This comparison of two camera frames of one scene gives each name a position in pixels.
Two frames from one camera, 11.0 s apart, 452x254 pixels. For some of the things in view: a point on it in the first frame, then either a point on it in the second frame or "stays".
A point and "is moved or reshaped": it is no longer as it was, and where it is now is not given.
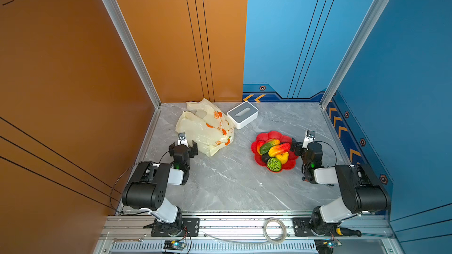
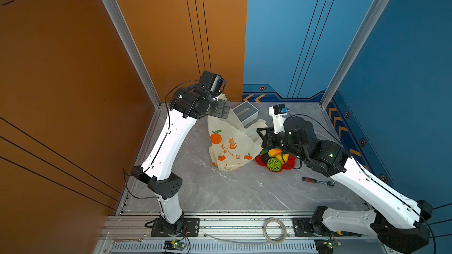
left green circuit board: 174,245 stays
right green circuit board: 324,246 stays
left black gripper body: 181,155 to 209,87
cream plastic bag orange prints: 206,125 is moved or reshaped
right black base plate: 302,227 stays
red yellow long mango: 275,150 stays
